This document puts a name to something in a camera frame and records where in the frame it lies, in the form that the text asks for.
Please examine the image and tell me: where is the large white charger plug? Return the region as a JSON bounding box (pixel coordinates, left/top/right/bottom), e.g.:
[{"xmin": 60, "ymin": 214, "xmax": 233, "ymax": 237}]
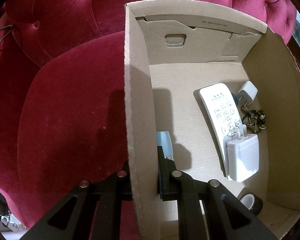
[{"xmin": 226, "ymin": 124, "xmax": 260, "ymax": 182}]

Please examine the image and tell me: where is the white and teal tube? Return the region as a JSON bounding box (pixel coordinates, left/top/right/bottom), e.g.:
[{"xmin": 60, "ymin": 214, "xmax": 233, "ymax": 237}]
[{"xmin": 156, "ymin": 131, "xmax": 174, "ymax": 160}]

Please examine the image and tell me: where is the white remote control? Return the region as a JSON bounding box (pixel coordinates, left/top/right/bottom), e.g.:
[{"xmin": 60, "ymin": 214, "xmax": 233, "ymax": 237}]
[{"xmin": 199, "ymin": 83, "xmax": 243, "ymax": 180}]

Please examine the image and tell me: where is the metal keychain with charms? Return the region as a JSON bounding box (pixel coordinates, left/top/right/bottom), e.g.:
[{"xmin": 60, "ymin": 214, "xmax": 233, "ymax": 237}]
[{"xmin": 241, "ymin": 105, "xmax": 267, "ymax": 133}]

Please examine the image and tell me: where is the small white charger plug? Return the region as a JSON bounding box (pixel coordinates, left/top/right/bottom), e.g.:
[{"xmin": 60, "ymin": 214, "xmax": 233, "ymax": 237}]
[{"xmin": 236, "ymin": 81, "xmax": 258, "ymax": 106}]

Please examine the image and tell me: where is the cardboard box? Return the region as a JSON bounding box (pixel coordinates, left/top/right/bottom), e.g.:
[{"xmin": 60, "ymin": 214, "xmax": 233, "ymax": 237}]
[{"xmin": 125, "ymin": 0, "xmax": 300, "ymax": 239}]

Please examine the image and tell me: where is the blue teardrop key fob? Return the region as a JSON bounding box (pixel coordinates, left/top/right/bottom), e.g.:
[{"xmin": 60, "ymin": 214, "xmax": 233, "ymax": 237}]
[{"xmin": 231, "ymin": 93, "xmax": 239, "ymax": 106}]

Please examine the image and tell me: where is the red velvet tufted armchair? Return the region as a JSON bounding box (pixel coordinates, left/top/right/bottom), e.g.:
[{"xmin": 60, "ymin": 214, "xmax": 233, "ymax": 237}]
[{"xmin": 0, "ymin": 0, "xmax": 296, "ymax": 239}]

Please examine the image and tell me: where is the black cable on armrest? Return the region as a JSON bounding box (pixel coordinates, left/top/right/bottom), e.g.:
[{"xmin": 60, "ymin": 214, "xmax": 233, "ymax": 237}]
[{"xmin": 0, "ymin": 24, "xmax": 15, "ymax": 51}]

